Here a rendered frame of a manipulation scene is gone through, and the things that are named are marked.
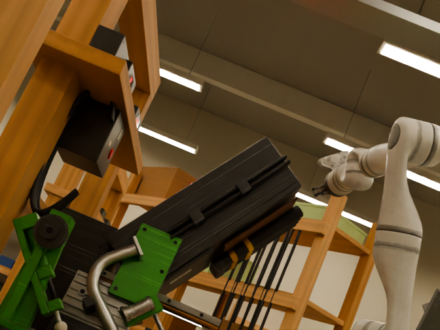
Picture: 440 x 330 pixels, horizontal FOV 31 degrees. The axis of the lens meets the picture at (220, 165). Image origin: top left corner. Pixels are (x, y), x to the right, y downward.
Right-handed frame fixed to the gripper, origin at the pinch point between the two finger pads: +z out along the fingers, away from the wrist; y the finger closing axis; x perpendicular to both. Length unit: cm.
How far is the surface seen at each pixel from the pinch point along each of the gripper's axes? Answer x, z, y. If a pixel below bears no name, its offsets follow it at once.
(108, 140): 28, -16, -55
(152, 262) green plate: -5, -12, -54
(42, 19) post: 43, -69, -64
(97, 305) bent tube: -11, -19, -70
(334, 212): 4, 232, 72
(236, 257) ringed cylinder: -9.6, 8.1, -29.5
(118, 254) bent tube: 0, -15, -61
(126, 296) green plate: -11, -15, -63
